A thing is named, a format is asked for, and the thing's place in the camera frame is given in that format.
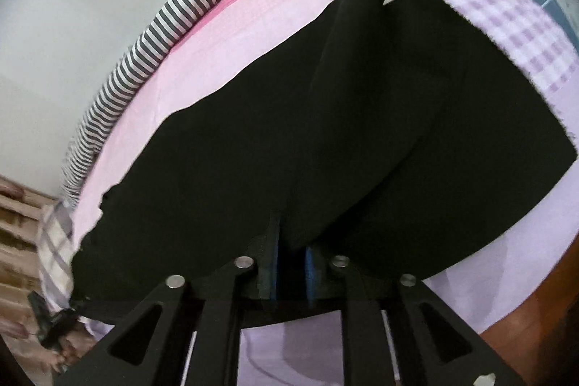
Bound brown wooden bed frame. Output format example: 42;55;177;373
478;228;579;386

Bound grey white striped cloth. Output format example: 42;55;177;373
59;0;305;206

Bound grey plaid cloth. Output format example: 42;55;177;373
36;198;109;335

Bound black pants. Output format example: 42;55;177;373
70;0;578;328

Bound pink and lilac checked bed sheet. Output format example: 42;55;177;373
68;0;579;386

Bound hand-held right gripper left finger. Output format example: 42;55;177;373
54;218;284;386

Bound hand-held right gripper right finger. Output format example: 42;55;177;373
304;245;526;386

